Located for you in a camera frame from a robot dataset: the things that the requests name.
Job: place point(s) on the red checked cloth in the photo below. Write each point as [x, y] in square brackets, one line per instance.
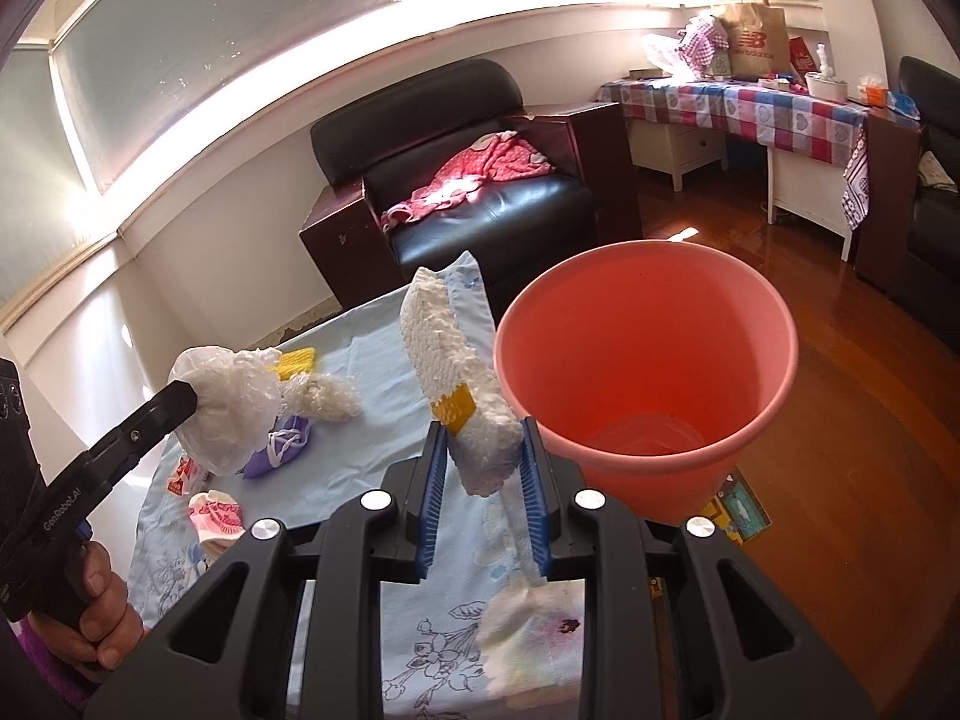
[701, 41]

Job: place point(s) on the pink plastic bucket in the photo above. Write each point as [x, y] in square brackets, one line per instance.
[637, 360]

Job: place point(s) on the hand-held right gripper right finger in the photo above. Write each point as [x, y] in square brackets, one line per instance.
[534, 510]

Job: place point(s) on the blue packet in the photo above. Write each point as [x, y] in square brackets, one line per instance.
[904, 105]

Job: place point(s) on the orange tissue box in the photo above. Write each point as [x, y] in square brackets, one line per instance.
[871, 94]

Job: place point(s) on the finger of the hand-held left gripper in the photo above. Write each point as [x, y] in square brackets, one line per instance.
[142, 424]

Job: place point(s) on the white plastic bag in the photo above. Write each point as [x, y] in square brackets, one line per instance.
[664, 52]

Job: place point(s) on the red box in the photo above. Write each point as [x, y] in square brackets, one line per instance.
[801, 60]

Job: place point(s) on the brown paper bag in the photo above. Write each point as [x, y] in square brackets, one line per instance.
[754, 45]

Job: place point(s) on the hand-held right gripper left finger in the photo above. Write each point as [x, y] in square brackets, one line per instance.
[435, 510]

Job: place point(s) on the pale cloth on sofa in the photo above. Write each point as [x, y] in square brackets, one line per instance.
[937, 172]

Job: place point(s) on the person's left forearm purple sleeve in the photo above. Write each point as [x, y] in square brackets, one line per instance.
[52, 660]

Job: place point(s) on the small flat box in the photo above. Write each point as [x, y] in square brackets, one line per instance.
[646, 73]

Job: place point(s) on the white wooden desk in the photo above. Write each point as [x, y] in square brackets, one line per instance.
[675, 146]

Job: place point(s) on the light blue floral tablecloth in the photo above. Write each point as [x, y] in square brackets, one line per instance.
[360, 405]

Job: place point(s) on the dark wooden side cabinet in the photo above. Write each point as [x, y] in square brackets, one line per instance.
[337, 240]
[592, 165]

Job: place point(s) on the red and white small packet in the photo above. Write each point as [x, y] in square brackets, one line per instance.
[184, 476]

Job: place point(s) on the frosted glass window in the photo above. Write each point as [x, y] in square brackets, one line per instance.
[225, 22]

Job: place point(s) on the black leather sofa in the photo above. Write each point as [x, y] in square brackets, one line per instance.
[930, 240]

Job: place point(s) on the table with checkered cloth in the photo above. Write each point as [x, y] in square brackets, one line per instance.
[735, 109]

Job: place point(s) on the person's left hand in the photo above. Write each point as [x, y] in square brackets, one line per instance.
[105, 615]

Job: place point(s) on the black leather armchair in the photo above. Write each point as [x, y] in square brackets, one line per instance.
[420, 105]

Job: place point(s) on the white foam net sleeve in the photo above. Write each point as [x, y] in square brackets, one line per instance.
[442, 345]

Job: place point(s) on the purple face mask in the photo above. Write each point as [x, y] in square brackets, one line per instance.
[285, 450]

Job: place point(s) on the tall dark wooden cabinet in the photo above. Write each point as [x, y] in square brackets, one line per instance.
[889, 195]

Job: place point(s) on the pink dotted garment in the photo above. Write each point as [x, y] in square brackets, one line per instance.
[487, 157]

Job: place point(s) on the white round container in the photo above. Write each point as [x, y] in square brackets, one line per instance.
[825, 86]

